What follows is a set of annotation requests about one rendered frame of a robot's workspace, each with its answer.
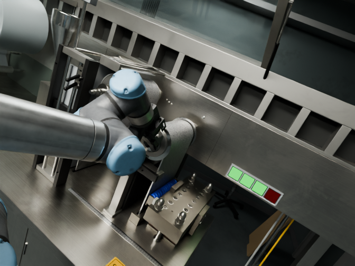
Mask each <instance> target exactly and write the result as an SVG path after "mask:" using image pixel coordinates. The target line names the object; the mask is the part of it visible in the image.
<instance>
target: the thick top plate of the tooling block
mask: <svg viewBox="0 0 355 266"><path fill-rule="evenodd" d="M189 177H190V175H189V176H188V177H187V178H185V179H184V180H183V182H184V185H183V186H182V187H181V188H179V189H178V190H177V191H176V192H175V193H174V192H172V191H171V190H169V191H168V192H167V193H165V194H164V195H163V196H161V197H160V198H164V200H165V203H164V207H163V210H162V211H158V210H156V209H155V208H154V205H153V204H151V205H149V206H148V208H147V210H146V212H145V215H144V217H143V219H145V220H146V221H148V222H149V223H150V224H151V225H153V226H154V227H155V228H156V229H158V230H159V231H160V232H161V233H163V234H164V235H165V236H166V237H168V238H169V239H170V240H171V241H173V242H174V243H175V244H178V242H179V241H180V239H181V238H182V237H183V236H184V234H185V233H186V232H187V231H188V229H189V228H190V227H191V225H192V224H193V223H194V221H195V219H196V218H197V216H198V214H199V213H200V212H201V210H202V209H203V208H204V207H205V205H206V204H207V205H208V204H209V203H210V201H211V200H212V198H213V196H214V194H215V191H214V190H211V193H207V192H206V191H205V190H204V189H205V187H206V185H205V184H203V183H201V182H200V181H198V180H197V179H196V180H195V182H194V183H193V182H190V181H189ZM183 211H184V212H186V220H185V222H184V224H183V225H179V224H177V222H176V221H175V219H176V218H177V216H178V215H179V214H180V213H181V212H183Z"/></svg>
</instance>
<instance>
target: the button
mask: <svg viewBox="0 0 355 266"><path fill-rule="evenodd" d="M106 266H125V265H124V264H123V263H122V262H121V261H120V260H119V259H118V258H116V257H114V258H113V259H112V260H111V261H110V262H109V263H108V264H107V265H106Z"/></svg>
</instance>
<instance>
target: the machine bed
mask: <svg viewBox="0 0 355 266"><path fill-rule="evenodd" d="M34 156H35V154H27V153H19V152H14V151H7V150H0V198H1V200H2V201H3V202H4V204H5V205H6V206H7V207H8V208H9V209H10V210H11V211H12V212H13V213H14V214H15V215H16V216H17V217H18V218H19V219H20V220H21V221H22V222H23V223H24V224H25V225H26V226H27V227H28V228H29V229H30V231H31V232H32V233H33V234H34V235H35V236H36V237H37V238H38V239H39V240H40V241H41V242H42V243H43V244H44V245H45V246H46V247H47V248H48V249H49V250H50V251H51V252H52V253H53V254H54V255H55V256H56V257H57V259H58V260H59V261H60V262H61V263H62V264H63V265H64V266H105V265H107V264H108V263H109V262H110V261H111V260H112V259H113V258H114V257H116V258H118V259H119V260H120V261H121V262H122V263H123V264H124V265H125V266H155V265H154V264H153V263H152V262H151V261H150V260H148V259H147V258H146V257H144V256H143V255H142V254H141V253H140V252H139V251H138V250H136V249H135V248H134V247H133V246H132V245H131V244H130V243H128V242H127V241H126V240H125V239H124V238H123V237H121V236H120V235H119V234H118V233H117V232H116V231H115V230H113V229H112V228H111V227H110V226H109V225H108V224H107V223H105V222H104V221H103V220H102V219H101V218H100V217H98V216H97V215H96V214H95V213H94V212H93V211H92V210H90V209H89V208H88V207H86V206H85V205H84V203H82V202H81V201H80V200H78V199H77V198H76V197H75V196H74V195H73V194H72V193H70V192H69V191H68V190H67V189H68V188H73V189H74V190H75V191H76V192H77V193H78V194H80V195H81V196H82V197H83V198H84V199H85V200H87V201H88V202H89V203H90V204H91V205H92V206H94V207H95V208H96V209H97V210H98V211H99V212H101V213H102V214H103V215H104V216H105V217H106V218H108V219H109V220H110V221H112V222H113V223H114V224H115V225H116V226H117V227H119V228H120V229H121V230H122V231H123V232H124V233H126V234H127V235H128V236H129V237H130V238H131V239H133V240H134V241H135V242H136V243H137V244H138V245H140V246H141V247H142V248H143V249H144V250H145V251H147V252H148V253H149V254H150V255H151V256H152V257H154V258H155V259H156V260H157V261H158V262H159V263H161V264H162V265H163V266H185V265H186V263H187V262H188V260H189V258H190V257H191V255H192V254H193V252H194V251H195V249H196V248H197V246H198V245H199V243H200V241H201V240H202V238H203V237H204V235H205V233H206V232H207V230H208V228H209V227H210V225H211V224H212V222H213V220H214V219H215V217H213V216H212V215H211V214H209V213H208V212H207V213H206V217H204V218H203V220H202V222H201V224H200V225H199V227H198V228H197V230H196V231H195V232H194V233H193V235H190V234H189V230H190V228H191V227H192V225H191V227H190V228H189V229H188V231H187V232H186V233H185V234H184V236H183V237H182V238H181V239H180V241H179V242H178V244H177V245H176V246H175V247H172V246H171V245H170V244H168V243H167V242H166V241H165V240H164V239H161V241H160V242H155V241H154V240H153V236H154V235H155V234H156V233H155V232H154V231H152V230H151V229H150V228H149V227H148V226H147V224H148V223H149V222H148V221H146V220H143V221H142V222H140V223H139V225H137V226H136V225H135V224H134V223H133V222H131V221H130V220H129V217H130V215H131V213H132V212H133V211H134V210H136V209H137V208H139V207H140V206H141V205H142V204H143V202H144V199H145V197H146V195H145V196H144V197H142V198H141V199H139V200H138V201H136V202H135V203H133V204H132V205H130V206H129V207H127V208H126V209H124V210H123V211H121V212H120V213H118V214H117V215H115V216H114V217H112V218H111V217H110V216H109V215H108V214H107V213H105V212H104V211H103V210H104V208H105V207H107V206H109V205H110V204H111V199H112V197H113V194H114V191H115V189H116V186H117V183H118V181H119V178H120V176H118V175H115V174H114V173H113V172H112V171H111V170H110V169H108V167H107V165H106V164H104V163H97V164H94V165H91V166H88V167H85V168H82V169H79V170H75V169H76V167H74V168H70V170H69V174H68V178H67V181H66V183H65V184H62V185H60V186H57V187H55V186H54V185H53V183H52V182H51V181H50V180H49V179H47V178H46V177H45V176H44V175H43V174H42V173H41V172H39V171H38V170H37V169H36V168H33V167H32V165H33V161H34Z"/></svg>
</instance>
